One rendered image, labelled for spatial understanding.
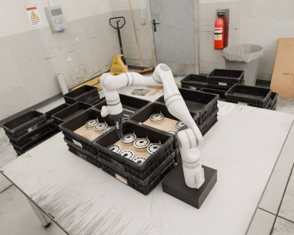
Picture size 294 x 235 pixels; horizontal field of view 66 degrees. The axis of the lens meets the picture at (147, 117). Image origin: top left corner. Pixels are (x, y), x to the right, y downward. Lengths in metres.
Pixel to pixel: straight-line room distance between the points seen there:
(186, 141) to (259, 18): 3.21
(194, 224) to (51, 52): 4.10
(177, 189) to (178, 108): 0.42
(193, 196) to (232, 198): 0.22
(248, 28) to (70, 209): 3.57
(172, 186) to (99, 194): 0.43
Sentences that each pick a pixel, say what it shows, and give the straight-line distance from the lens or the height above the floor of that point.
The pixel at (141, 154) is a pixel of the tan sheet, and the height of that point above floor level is 0.83.
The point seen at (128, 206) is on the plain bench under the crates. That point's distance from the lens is 1.29.
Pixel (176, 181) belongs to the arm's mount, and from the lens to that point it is 1.27.
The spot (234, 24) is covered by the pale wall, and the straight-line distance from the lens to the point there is 4.15.
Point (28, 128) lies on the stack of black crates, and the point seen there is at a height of 0.53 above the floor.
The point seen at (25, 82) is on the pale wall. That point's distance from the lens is 4.55.
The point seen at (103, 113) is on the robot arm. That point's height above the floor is 1.16.
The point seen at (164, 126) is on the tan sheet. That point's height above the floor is 0.83.
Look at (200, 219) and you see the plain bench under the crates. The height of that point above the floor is 0.70.
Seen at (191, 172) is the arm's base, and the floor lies 0.89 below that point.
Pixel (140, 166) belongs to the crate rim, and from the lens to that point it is 1.15.
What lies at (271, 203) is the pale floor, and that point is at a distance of 2.26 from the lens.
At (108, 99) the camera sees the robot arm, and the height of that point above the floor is 1.23.
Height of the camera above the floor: 1.69
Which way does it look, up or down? 30 degrees down
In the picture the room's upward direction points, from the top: 9 degrees counter-clockwise
